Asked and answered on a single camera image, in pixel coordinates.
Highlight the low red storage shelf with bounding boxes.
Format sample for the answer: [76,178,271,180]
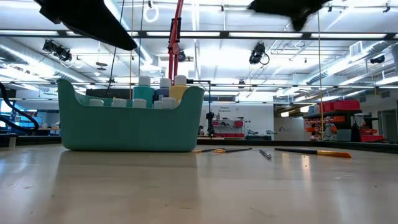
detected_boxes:
[212,119,246,139]

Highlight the teal plastic caddy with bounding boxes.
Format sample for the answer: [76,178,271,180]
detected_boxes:
[57,78,206,153]

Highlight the black ceiling spotlight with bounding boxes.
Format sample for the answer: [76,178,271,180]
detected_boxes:
[42,39,73,62]
[369,54,386,65]

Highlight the red desk lamp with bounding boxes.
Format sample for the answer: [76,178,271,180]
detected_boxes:
[167,0,185,82]

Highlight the large turquoise paint bottle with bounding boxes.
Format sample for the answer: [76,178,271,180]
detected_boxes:
[132,75,155,108]

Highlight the white hanging ring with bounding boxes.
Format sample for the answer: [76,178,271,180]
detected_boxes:
[143,4,160,24]

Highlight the overhead frame light bar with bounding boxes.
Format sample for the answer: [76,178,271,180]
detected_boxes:
[0,29,398,42]

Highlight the black hanging cable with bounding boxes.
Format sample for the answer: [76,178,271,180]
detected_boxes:
[103,0,126,98]
[138,0,146,77]

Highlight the shelf with red bins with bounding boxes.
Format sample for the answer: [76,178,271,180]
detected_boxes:
[303,98,387,143]

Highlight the black hanging camera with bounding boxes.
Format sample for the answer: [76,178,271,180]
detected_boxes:
[248,42,271,66]

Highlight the black monitor screen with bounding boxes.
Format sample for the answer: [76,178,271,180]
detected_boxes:
[85,88,134,100]

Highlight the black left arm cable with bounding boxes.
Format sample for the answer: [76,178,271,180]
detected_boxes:
[0,81,40,135]

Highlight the black brush orange bristles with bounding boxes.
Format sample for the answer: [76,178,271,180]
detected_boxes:
[274,147,353,159]

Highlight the large yellow paint bottle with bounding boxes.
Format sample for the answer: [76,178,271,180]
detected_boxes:
[169,75,190,107]

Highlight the silver ventilation duct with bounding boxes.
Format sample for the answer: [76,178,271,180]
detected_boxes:
[306,41,398,86]

